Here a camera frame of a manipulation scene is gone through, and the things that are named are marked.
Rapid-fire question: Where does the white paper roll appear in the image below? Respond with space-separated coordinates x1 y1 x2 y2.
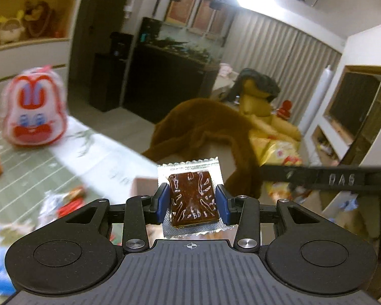
314 64 333 110

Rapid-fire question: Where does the small red toy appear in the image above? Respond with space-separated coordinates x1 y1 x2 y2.
277 100 293 120

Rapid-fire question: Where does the white cabinet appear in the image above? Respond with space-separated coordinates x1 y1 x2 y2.
304 21 381 240

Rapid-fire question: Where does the panda snack packet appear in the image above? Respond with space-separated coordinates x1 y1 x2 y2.
38 191 65 224

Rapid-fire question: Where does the grey curtain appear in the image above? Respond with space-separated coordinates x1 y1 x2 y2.
210 9 342 128

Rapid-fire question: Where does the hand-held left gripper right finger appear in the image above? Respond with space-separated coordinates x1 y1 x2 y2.
215 184 320 252

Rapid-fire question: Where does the glass fish tank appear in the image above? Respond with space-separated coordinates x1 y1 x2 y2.
139 16 227 66

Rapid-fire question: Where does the red white cartoon bag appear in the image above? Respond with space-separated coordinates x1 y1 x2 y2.
0 65 69 147

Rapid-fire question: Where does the yellow snack bag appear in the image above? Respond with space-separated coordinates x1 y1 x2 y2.
253 133 303 166

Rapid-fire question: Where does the yellow plush toy dark hair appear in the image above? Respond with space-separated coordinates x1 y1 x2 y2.
232 68 303 142

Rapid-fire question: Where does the red snack packet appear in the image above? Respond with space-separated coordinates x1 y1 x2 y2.
58 186 85 219

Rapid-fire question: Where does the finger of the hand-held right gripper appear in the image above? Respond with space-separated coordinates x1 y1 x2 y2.
260 163 381 192

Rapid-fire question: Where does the green checked tablecloth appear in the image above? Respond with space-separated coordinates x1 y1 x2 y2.
0 114 161 293

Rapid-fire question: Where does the black cabinet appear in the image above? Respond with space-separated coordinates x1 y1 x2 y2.
123 42 222 125

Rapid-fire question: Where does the blue snack packet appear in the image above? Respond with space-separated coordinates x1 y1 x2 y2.
0 222 17 295

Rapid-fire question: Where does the brown maned plush toy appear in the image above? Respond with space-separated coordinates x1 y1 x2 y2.
22 0 56 39

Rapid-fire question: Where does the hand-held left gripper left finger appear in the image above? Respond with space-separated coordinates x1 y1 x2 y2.
65 184 171 252

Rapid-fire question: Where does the black water dispenser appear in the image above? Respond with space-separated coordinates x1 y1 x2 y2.
89 31 134 112

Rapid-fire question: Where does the white yellow plush toy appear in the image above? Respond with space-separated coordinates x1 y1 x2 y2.
0 9 26 44

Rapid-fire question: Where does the pink cardboard box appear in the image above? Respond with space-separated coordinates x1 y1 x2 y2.
131 176 160 198

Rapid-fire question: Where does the chocolate cake packet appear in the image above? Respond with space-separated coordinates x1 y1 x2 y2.
157 157 234 237

